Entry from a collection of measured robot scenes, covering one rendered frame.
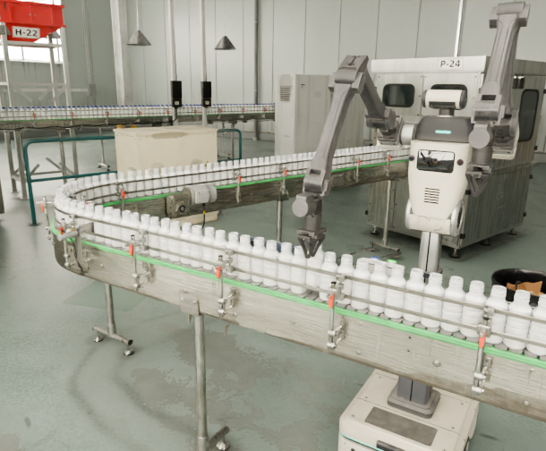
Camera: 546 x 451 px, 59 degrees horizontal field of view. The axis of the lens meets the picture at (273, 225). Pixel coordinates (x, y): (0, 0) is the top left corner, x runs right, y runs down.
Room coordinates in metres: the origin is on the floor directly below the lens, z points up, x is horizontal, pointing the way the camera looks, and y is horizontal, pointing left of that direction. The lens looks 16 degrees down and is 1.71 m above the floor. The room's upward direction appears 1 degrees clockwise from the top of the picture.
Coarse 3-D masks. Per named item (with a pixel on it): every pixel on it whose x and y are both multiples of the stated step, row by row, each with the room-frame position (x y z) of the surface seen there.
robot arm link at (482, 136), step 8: (472, 112) 1.47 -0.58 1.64; (504, 112) 1.43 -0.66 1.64; (472, 120) 1.47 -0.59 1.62; (480, 128) 1.38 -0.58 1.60; (488, 128) 1.39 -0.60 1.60; (472, 136) 1.39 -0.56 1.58; (480, 136) 1.38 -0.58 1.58; (488, 136) 1.37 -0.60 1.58; (472, 144) 1.39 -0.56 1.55; (480, 144) 1.38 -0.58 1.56; (488, 144) 1.40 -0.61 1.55
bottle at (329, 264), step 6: (330, 252) 1.56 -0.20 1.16; (324, 258) 1.55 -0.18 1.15; (330, 258) 1.52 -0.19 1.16; (324, 264) 1.53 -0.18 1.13; (330, 264) 1.53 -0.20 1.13; (336, 264) 1.54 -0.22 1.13; (330, 270) 1.51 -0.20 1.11; (336, 270) 1.52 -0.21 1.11; (324, 276) 1.52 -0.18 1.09; (330, 276) 1.51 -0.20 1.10; (324, 282) 1.52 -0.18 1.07; (330, 282) 1.51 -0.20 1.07; (324, 288) 1.52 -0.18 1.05; (324, 294) 1.52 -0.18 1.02; (324, 300) 1.52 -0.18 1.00
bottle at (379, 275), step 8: (376, 264) 1.45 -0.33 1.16; (384, 264) 1.47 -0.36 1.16; (376, 272) 1.45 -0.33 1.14; (384, 272) 1.44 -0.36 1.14; (376, 280) 1.43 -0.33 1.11; (384, 280) 1.43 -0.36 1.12; (376, 288) 1.43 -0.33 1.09; (384, 288) 1.43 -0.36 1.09; (376, 296) 1.43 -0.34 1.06; (384, 296) 1.43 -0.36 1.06; (368, 304) 1.46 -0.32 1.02; (376, 312) 1.43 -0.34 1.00
